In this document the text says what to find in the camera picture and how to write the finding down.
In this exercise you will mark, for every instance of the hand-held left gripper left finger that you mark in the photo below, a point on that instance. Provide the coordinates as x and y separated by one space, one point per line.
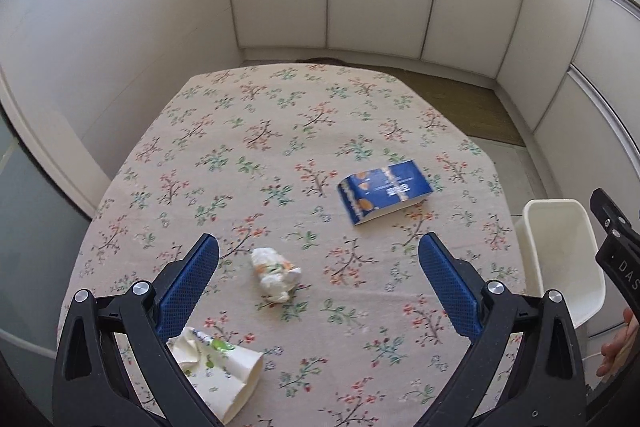
192 279

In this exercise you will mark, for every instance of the printed wrapper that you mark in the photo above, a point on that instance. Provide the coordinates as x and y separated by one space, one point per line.
274 274

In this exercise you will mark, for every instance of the crushed white paper cup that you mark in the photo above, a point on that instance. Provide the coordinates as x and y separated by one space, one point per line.
220 372

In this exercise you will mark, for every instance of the person's right hand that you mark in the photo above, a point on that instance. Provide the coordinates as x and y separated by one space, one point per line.
617 349

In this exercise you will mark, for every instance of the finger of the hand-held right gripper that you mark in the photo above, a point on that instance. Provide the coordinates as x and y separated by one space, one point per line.
622 257

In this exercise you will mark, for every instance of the white plastic bin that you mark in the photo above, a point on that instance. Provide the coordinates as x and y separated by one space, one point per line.
562 257

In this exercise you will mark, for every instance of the olive floor mat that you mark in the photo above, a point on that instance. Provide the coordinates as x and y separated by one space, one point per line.
460 107

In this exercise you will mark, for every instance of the blue snack box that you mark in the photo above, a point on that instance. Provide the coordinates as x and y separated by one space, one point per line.
385 194

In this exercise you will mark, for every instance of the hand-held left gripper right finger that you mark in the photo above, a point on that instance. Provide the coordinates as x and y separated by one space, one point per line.
450 287

